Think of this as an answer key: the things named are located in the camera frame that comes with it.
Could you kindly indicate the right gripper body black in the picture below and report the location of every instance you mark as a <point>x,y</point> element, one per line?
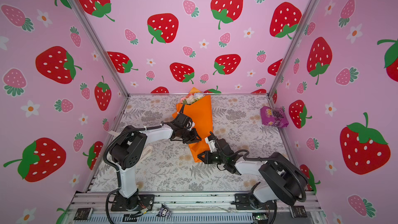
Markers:
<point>213,157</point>

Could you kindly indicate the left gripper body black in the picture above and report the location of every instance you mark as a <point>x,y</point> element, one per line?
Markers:
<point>188,136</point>

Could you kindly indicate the orange wrapping paper sheet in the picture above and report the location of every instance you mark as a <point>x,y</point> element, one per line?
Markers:
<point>201,114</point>

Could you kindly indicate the white blue fake rose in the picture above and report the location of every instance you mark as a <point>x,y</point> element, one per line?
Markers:
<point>198,96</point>

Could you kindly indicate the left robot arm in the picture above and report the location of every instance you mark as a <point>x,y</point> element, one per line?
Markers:
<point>126,178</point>

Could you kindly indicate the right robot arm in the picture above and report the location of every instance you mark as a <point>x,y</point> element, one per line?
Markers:
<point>283,180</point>

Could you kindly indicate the clear ribbon strip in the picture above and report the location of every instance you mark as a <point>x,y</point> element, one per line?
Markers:
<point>146,154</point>

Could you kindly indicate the purple snack bag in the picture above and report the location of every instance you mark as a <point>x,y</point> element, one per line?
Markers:
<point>273,117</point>

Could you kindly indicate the small black box right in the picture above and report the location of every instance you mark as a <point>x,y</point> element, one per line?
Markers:
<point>298,212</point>

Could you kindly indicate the small black box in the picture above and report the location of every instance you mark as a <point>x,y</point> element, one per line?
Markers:
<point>83,214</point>
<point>298,212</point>

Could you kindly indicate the small black box left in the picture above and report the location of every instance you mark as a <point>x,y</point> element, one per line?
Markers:
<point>83,214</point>

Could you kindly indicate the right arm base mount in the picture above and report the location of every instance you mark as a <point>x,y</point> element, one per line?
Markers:
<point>247,201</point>

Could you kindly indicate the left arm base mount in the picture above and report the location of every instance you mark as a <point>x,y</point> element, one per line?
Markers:
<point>137,202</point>

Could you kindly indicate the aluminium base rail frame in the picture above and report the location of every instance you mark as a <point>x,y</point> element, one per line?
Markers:
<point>193,208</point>

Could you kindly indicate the aluminium corner post left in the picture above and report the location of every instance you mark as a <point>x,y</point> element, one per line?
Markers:
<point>90,31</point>

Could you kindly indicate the aluminium corner post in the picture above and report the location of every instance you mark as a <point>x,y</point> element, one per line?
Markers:
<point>306,17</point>
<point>90,31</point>

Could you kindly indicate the aluminium corner post right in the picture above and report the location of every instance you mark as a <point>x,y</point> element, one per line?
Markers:
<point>306,17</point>

